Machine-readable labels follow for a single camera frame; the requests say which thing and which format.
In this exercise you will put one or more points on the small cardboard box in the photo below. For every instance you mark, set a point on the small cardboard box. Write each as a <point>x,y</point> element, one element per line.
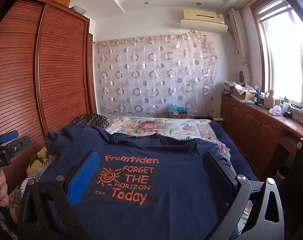
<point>179,115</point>

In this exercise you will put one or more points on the open cardboard box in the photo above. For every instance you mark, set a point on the open cardboard box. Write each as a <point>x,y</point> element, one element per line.
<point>244,92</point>

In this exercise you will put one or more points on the dark hand fan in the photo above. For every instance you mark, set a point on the dark hand fan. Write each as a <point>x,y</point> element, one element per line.
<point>241,76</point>

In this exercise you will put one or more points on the small black box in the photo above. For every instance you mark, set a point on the small black box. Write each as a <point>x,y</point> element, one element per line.
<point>288,114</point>

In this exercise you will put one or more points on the pink bottle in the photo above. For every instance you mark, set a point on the pink bottle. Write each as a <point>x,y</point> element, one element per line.
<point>269,100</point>

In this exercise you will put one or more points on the person's left hand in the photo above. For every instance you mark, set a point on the person's left hand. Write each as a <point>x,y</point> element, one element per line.
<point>2,192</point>

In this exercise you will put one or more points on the green-capped bottle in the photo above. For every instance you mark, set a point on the green-capped bottle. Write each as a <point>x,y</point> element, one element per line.
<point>286,105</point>

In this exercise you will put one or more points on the pink and white pouch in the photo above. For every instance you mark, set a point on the pink and white pouch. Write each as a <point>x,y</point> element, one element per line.
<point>276,110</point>

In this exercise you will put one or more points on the grey storage box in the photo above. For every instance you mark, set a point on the grey storage box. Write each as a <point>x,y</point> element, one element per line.
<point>79,9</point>

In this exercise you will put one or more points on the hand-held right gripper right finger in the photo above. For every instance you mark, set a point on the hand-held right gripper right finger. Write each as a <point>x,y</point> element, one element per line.
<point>216,173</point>

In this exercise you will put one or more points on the sheer circle-pattern curtain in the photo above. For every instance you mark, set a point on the sheer circle-pattern curtain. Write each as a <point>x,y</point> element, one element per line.
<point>154,75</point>

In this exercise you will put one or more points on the long wooden sideboard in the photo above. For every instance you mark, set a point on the long wooden sideboard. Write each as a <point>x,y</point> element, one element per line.
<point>251,125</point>

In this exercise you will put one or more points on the wall air conditioner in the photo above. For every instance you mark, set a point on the wall air conditioner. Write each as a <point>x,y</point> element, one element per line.
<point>204,20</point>

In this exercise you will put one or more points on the tied beige window drape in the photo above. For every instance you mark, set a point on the tied beige window drape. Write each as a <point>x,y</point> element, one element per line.
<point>241,45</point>

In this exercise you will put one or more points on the blue plastic pack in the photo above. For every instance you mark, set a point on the blue plastic pack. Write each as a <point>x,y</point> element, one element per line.
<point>177,107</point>

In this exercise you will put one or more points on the floral bedsheet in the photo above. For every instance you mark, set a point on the floral bedsheet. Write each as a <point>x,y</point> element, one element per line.
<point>151,126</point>

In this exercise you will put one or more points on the dark blue blanket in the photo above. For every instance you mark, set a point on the dark blue blanket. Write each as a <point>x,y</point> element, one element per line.
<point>231,140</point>

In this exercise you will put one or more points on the wooden slatted wardrobe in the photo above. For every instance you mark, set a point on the wooden slatted wardrobe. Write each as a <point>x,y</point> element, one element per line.
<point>61,80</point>

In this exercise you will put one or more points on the navy blue printed t-shirt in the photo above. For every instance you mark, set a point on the navy blue printed t-shirt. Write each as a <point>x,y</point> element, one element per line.
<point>181,217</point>

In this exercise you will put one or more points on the white waste bin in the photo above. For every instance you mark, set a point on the white waste bin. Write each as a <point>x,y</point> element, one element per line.
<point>282,171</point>

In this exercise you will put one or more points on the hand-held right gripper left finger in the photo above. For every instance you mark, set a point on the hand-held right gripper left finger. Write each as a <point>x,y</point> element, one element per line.
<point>82,177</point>

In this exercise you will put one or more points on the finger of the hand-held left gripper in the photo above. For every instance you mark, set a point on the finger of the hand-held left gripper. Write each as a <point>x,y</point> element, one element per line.
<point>20,143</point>
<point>9,136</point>

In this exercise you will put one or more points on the wooden framed window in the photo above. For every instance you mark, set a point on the wooden framed window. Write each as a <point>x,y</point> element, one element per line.
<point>284,55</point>

